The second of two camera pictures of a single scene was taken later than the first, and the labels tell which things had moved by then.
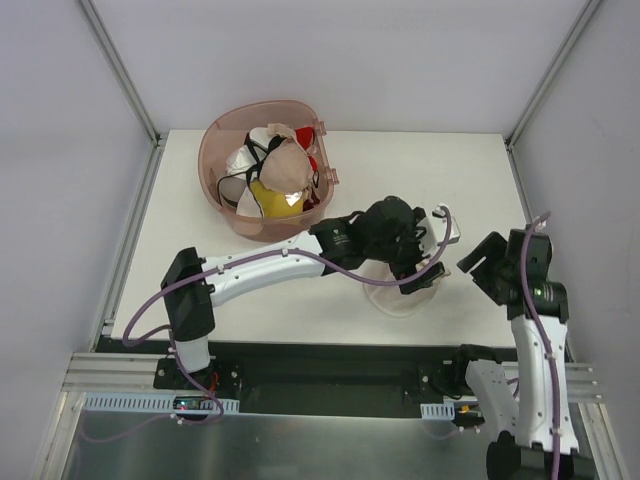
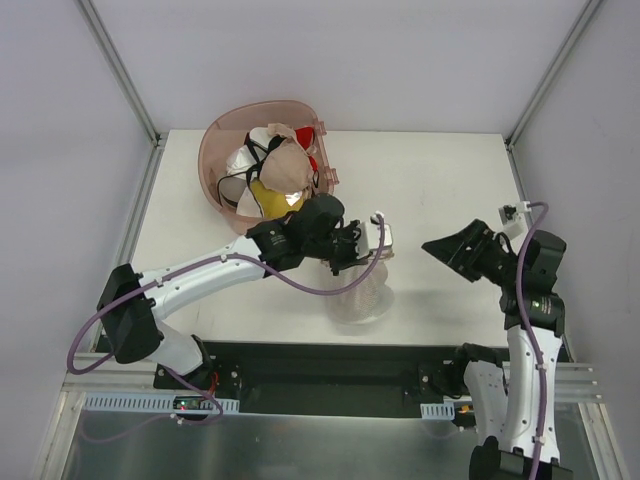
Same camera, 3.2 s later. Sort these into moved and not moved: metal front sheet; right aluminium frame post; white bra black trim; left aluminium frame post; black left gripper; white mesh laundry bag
Moved: white mesh laundry bag; black left gripper
Not moved: right aluminium frame post; metal front sheet; left aluminium frame post; white bra black trim
